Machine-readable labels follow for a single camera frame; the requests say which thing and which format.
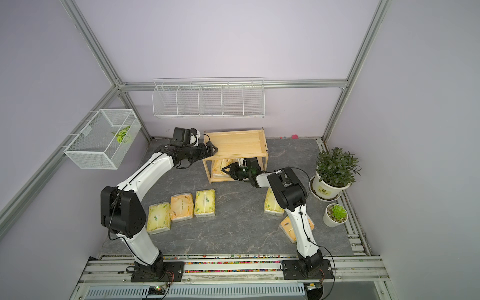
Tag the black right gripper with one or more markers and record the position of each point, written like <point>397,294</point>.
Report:
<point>233,171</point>

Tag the white wire wall rack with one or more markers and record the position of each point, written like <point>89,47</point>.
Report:
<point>209,97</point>

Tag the green toy in basket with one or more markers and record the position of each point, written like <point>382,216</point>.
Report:
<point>123,136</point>

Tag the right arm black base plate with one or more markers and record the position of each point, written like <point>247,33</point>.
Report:
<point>300,270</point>

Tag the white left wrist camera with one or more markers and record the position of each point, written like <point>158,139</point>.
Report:
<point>194,137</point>

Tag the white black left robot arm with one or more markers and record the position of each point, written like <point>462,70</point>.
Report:
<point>122,212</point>

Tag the orange tissue pack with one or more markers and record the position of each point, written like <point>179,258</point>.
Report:
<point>217,169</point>
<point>182,207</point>
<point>287,227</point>

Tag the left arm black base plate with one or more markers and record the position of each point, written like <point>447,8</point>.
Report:
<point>165,272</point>

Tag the green tissue pack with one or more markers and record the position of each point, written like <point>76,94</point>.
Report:
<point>271,206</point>
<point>205,203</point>
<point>159,220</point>

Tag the aluminium front rail frame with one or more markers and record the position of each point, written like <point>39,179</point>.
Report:
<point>237,277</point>

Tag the large potted green plant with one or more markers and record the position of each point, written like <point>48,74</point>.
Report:
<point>336,171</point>

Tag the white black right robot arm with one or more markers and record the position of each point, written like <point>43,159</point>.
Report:
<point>291,195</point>

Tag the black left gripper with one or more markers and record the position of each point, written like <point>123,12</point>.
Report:
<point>204,154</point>

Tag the aluminium frame corner post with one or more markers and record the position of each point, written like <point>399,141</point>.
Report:
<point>102,59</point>

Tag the white mesh side basket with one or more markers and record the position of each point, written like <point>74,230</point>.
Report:
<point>95,147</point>

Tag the light wooden two-tier shelf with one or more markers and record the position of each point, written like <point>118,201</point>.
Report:
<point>237,145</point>

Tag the small potted green plant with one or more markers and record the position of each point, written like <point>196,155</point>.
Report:
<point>335,215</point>

